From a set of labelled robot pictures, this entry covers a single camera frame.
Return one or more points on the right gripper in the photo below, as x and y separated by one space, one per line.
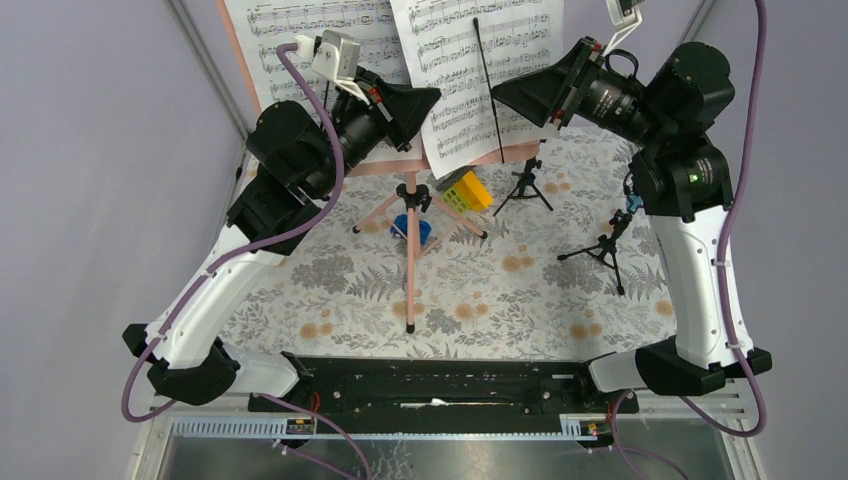
557 90

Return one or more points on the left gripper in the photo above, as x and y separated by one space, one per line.
398 110

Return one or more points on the sheet music page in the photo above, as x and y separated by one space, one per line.
256 28
464 48

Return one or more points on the pink music stand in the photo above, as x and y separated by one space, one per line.
386 161

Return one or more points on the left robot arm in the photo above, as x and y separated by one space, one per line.
302 161

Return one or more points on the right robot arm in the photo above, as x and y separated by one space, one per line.
685 187

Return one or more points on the black microphone on tripod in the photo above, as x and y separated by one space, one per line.
525 187

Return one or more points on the green toy grid piece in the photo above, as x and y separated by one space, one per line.
454 198

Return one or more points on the blue toy car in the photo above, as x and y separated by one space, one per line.
399 228

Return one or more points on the yellow toy block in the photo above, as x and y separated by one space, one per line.
474 192

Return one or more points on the floral table cloth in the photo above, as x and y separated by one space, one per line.
525 291

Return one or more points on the blue microphone on tripod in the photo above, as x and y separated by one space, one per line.
604 251

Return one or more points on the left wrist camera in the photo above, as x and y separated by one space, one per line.
332 55

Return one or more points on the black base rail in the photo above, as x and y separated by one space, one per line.
485 392

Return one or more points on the white slotted cable duct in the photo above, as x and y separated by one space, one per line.
298 427

